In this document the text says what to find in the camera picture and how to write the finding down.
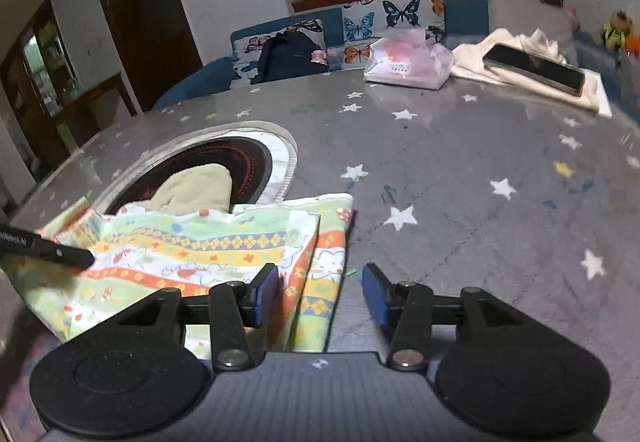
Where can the dark jacket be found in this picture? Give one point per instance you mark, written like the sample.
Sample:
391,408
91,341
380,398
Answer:
285,56

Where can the dark wooden cabinet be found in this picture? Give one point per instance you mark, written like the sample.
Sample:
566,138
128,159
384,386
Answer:
75,106

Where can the cream cloth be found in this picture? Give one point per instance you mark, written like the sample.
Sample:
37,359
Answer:
470,61

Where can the grey star-print tablecloth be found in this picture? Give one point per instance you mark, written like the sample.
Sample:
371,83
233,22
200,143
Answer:
450,171

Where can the dark wooden door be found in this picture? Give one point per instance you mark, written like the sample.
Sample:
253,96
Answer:
145,21

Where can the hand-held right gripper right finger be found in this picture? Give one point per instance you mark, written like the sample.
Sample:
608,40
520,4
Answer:
372,294

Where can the colourful patterned child's shirt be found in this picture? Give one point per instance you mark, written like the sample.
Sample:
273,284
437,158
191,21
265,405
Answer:
200,242

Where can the butterfly print cushion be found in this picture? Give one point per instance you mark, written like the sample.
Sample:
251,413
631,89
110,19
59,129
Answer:
400,16
247,54

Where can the blue sofa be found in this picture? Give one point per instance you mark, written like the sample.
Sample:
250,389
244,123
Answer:
210,71

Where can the round built-in induction hob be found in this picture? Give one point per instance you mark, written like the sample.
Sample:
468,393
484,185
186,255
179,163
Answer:
240,156

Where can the clear plastic packet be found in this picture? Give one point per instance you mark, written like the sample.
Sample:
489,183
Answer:
400,66

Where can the black smartphone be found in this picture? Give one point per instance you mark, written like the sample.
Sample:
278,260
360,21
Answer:
535,66

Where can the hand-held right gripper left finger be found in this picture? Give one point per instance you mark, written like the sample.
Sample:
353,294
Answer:
267,294

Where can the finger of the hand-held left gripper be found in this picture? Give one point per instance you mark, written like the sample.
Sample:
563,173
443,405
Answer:
50,247

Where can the green plush toy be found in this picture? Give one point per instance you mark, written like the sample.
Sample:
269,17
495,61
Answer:
615,31

